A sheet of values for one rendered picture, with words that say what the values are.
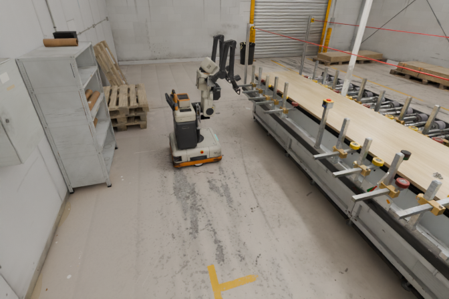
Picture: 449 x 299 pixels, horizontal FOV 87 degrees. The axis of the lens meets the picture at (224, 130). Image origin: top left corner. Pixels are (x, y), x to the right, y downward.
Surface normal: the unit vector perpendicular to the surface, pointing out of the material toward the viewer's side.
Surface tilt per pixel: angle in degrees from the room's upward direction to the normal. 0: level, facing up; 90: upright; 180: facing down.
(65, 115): 90
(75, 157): 90
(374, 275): 0
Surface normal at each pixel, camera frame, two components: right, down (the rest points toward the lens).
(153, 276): 0.02, -0.87
